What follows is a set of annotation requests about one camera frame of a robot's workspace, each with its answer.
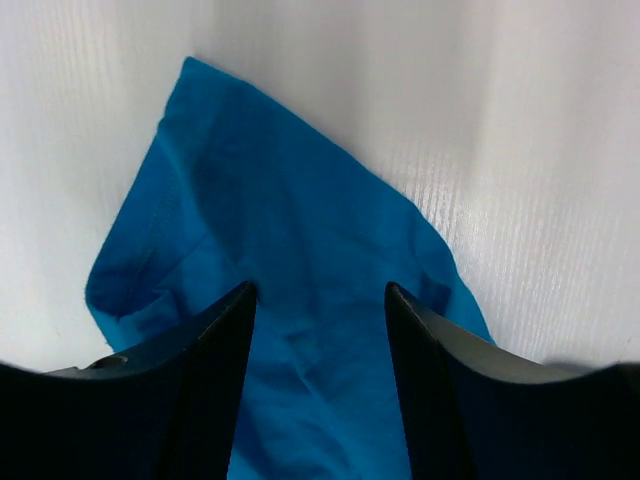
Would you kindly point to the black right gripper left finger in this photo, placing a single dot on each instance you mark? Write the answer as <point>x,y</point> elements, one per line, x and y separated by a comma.
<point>163,409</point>

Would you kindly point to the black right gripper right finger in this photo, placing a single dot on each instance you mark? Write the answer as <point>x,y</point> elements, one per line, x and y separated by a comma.
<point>471,410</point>

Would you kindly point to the blue t shirt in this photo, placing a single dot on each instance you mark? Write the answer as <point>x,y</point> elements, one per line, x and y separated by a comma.
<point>235,188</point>

